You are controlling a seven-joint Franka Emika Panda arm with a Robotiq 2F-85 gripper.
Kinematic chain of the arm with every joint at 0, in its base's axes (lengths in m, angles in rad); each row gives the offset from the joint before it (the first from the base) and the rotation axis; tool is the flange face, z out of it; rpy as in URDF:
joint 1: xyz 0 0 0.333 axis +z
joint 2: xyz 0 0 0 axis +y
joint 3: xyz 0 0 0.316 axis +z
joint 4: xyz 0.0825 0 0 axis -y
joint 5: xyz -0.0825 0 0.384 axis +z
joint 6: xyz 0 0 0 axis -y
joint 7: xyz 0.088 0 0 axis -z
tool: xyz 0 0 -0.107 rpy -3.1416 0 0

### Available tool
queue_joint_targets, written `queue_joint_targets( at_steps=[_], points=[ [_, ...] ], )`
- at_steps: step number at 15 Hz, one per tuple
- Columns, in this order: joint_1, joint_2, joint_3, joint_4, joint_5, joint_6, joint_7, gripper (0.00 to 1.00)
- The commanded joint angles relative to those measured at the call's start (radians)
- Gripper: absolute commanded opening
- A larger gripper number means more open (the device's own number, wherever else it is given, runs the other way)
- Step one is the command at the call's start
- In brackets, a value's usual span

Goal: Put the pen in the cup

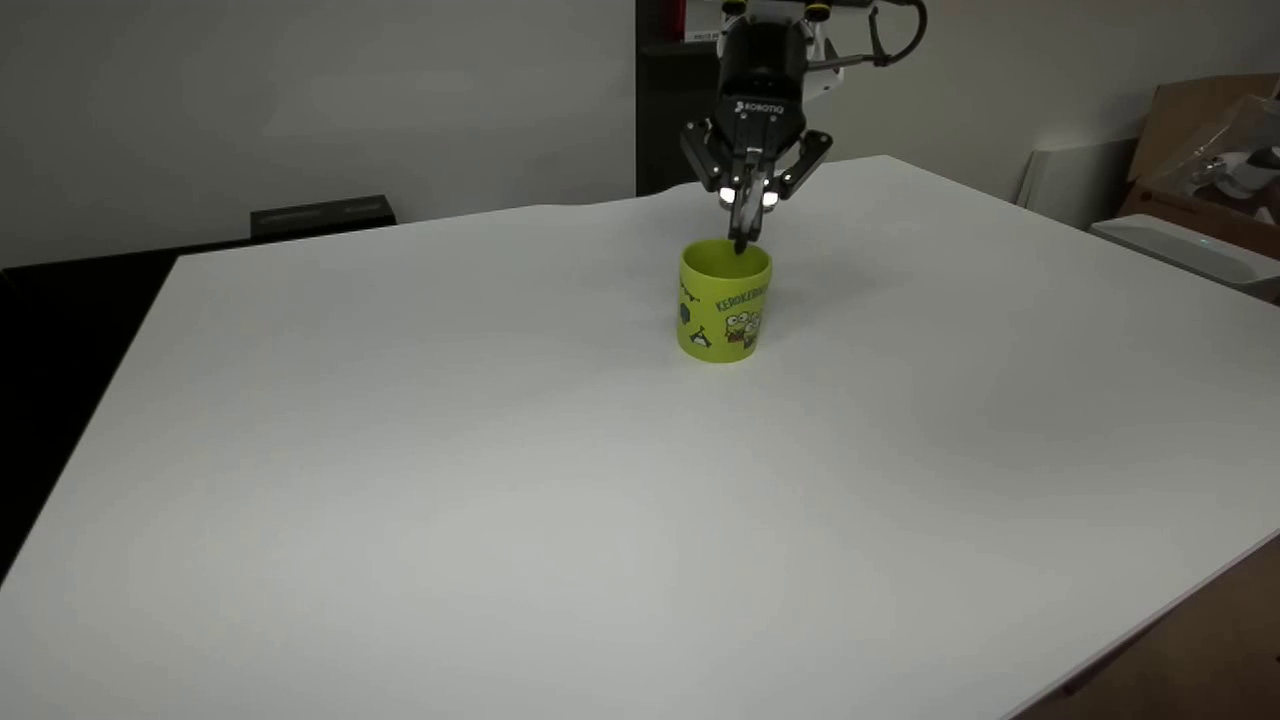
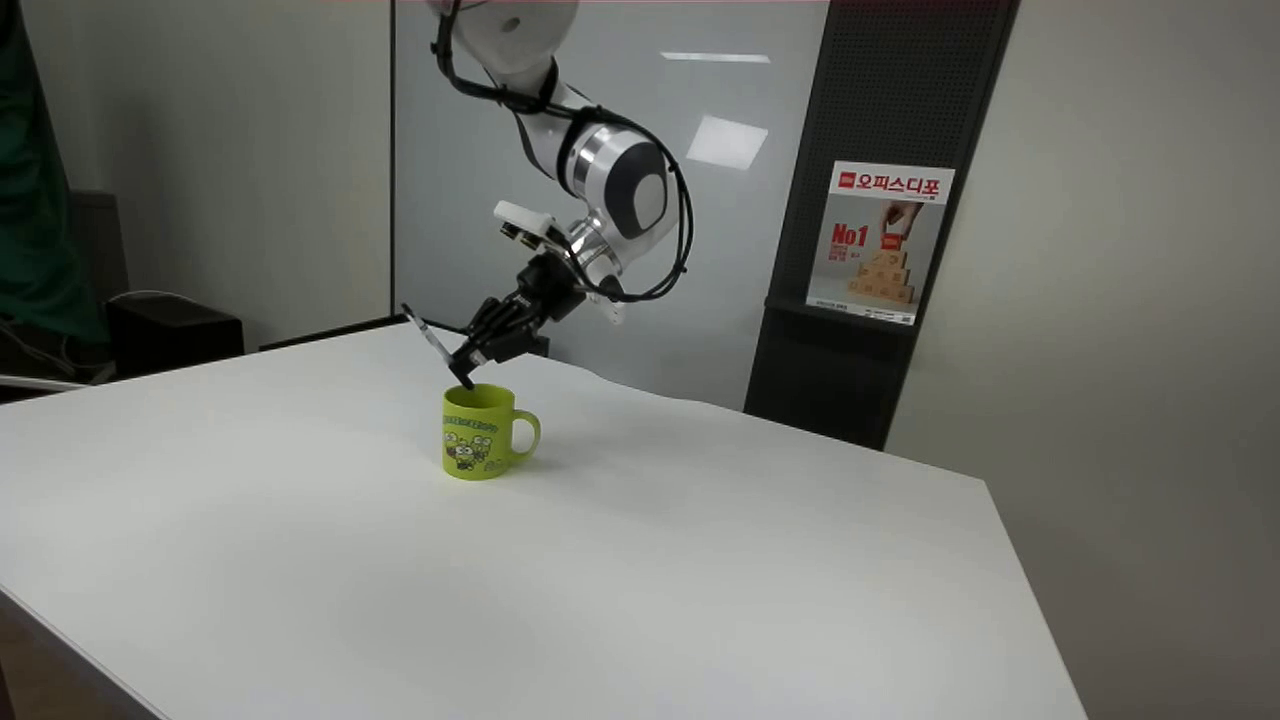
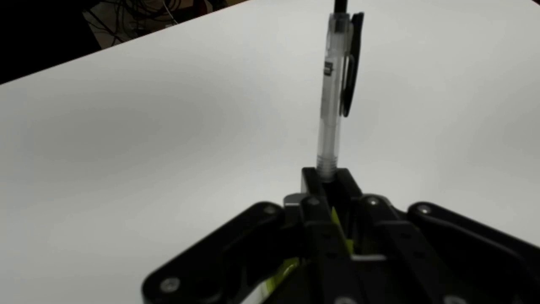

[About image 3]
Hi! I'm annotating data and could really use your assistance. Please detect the tangled cables on floor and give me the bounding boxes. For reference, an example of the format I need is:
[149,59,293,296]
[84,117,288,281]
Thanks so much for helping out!
[82,0,249,51]

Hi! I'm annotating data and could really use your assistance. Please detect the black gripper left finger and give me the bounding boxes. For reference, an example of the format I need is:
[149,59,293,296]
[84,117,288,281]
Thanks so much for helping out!
[139,166,364,304]

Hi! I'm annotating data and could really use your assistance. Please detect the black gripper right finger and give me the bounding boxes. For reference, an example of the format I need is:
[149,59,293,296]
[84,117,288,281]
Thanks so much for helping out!
[335,166,540,304]

